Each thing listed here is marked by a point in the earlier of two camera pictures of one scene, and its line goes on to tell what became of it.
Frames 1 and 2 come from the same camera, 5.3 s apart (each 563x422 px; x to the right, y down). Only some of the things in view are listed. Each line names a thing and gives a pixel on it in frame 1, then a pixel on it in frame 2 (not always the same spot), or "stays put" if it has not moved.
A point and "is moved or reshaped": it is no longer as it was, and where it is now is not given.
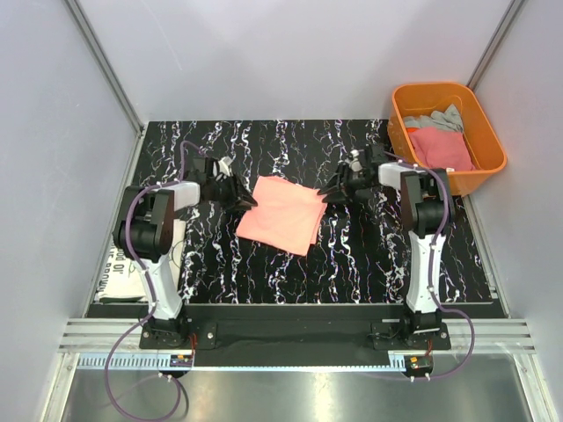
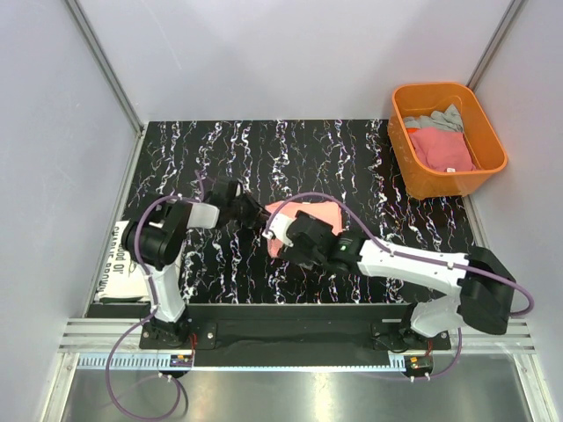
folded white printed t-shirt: [121, 280] stays put
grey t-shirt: [449, 120] stays put
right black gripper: [343, 172] to [296, 255]
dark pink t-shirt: [442, 149] stays put
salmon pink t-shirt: [288, 214] is moved or reshaped
